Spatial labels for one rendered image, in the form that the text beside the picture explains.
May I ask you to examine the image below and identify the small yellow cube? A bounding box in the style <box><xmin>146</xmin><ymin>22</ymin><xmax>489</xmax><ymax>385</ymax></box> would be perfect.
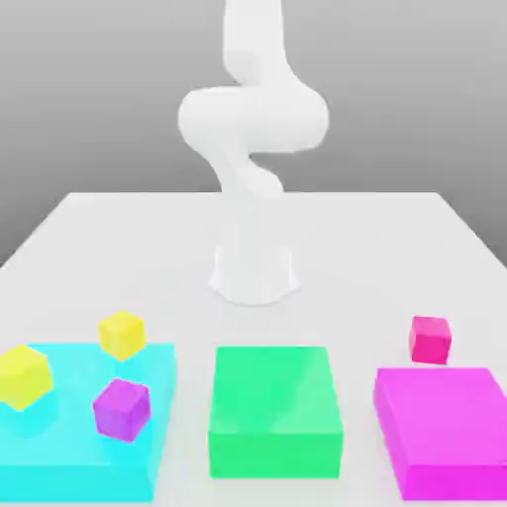
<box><xmin>97</xmin><ymin>310</ymin><xmax>148</xmax><ymax>362</ymax></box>
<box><xmin>0</xmin><ymin>344</ymin><xmax>54</xmax><ymax>413</ymax></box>

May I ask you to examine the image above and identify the small pink cube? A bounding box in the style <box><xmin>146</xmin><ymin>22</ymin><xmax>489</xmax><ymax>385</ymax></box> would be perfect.
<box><xmin>410</xmin><ymin>315</ymin><xmax>454</xmax><ymax>365</ymax></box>

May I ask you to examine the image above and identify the small purple cube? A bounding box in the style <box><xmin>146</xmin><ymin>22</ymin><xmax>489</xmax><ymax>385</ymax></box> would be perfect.
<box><xmin>91</xmin><ymin>377</ymin><xmax>152</xmax><ymax>444</ymax></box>

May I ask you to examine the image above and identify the large green box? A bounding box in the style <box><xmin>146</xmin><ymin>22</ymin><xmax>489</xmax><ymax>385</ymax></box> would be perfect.
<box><xmin>207</xmin><ymin>346</ymin><xmax>345</xmax><ymax>480</ymax></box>

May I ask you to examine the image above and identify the large magenta box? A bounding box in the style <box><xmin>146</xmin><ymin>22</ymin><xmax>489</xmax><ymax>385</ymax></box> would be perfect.
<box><xmin>372</xmin><ymin>366</ymin><xmax>507</xmax><ymax>503</ymax></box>

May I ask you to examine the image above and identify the large cyan box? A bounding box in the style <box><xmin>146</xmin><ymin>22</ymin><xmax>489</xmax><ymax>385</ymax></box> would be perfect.
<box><xmin>0</xmin><ymin>342</ymin><xmax>177</xmax><ymax>505</ymax></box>

